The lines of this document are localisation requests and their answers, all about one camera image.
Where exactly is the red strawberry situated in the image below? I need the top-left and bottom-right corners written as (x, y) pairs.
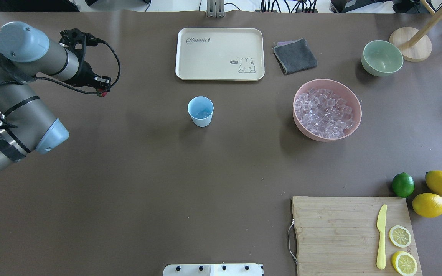
top-left (97, 90), bottom-right (109, 97)

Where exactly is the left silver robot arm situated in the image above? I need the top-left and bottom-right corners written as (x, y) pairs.
top-left (0, 21), bottom-right (115, 171)

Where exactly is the aluminium frame post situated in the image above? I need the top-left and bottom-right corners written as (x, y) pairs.
top-left (206, 0), bottom-right (225, 18)

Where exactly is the lemon half slice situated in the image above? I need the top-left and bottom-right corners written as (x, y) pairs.
top-left (391, 251), bottom-right (419, 276)
top-left (388, 225), bottom-right (412, 248)

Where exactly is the green lime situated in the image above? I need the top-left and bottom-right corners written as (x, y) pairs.
top-left (391, 172), bottom-right (415, 198)

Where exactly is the green ceramic bowl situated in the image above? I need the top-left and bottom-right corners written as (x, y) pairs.
top-left (361, 40), bottom-right (404, 77)

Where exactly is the cream rabbit tray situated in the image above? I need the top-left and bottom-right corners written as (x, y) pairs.
top-left (175, 28), bottom-right (265, 81)

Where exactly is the clear ice cube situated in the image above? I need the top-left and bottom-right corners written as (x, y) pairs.
top-left (194, 109), bottom-right (212, 120)

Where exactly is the light blue plastic cup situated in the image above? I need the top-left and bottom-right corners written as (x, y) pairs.
top-left (187, 96), bottom-right (214, 127)

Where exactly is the pink bowl of ice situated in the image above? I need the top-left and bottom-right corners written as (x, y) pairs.
top-left (292, 79), bottom-right (362, 141)

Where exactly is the yellow plastic knife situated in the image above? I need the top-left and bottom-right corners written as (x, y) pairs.
top-left (376, 204), bottom-right (388, 270)

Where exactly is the wooden mug tree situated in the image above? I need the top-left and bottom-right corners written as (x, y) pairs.
top-left (389, 0), bottom-right (442, 62)

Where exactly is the wooden cutting board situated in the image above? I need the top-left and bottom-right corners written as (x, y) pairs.
top-left (291, 196), bottom-right (413, 276)

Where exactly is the white camera pillar base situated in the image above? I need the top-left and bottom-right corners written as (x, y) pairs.
top-left (163, 263), bottom-right (264, 276)

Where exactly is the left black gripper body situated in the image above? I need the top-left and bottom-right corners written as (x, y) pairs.
top-left (59, 28), bottom-right (112, 89)

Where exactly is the grey folded cloth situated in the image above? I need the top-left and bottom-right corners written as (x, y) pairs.
top-left (272, 37), bottom-right (318, 75)

